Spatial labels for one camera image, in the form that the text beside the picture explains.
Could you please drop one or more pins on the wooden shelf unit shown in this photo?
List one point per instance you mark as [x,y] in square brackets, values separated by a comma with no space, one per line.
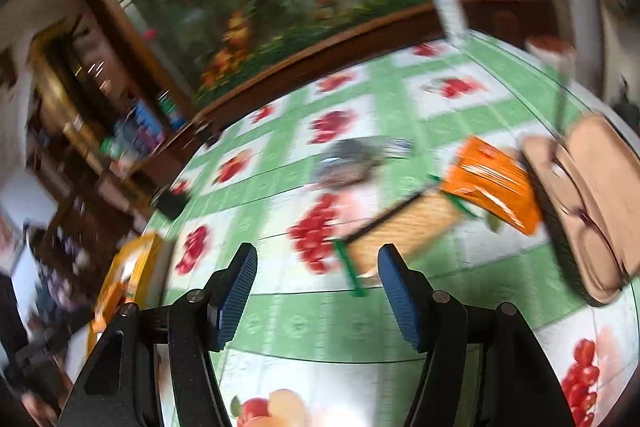
[75,117]

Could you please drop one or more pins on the small orange snack packet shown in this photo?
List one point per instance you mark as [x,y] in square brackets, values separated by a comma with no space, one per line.
[492,187]

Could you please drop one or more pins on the brown eyeglasses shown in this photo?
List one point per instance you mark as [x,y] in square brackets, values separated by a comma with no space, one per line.
[561,117]

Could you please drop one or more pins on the white spray bottle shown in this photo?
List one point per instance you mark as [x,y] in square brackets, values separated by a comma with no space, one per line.
[447,7]

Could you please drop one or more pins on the yellow cardboard box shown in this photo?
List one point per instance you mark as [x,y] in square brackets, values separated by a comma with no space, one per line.
[142,262]

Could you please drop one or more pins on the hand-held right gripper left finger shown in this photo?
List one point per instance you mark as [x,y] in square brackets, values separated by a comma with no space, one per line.
[232,297]

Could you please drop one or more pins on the green packet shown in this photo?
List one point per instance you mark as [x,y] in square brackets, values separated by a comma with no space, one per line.
[171,109]

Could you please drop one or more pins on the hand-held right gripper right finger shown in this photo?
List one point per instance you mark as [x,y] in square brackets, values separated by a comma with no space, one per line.
[402,302]

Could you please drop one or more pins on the grey-black snack packet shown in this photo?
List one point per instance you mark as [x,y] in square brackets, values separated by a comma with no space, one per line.
[350,162]

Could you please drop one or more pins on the dark patterned glasses case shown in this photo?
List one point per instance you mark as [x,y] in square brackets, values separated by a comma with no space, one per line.
[595,187]

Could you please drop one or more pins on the small black box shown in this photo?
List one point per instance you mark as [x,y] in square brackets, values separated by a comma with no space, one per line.
[207,132]

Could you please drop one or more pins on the green-edged cracker packet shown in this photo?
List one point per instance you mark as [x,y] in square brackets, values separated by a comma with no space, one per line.
[405,224]

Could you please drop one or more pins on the large black box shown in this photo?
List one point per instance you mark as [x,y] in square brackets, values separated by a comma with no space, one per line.
[170,203]

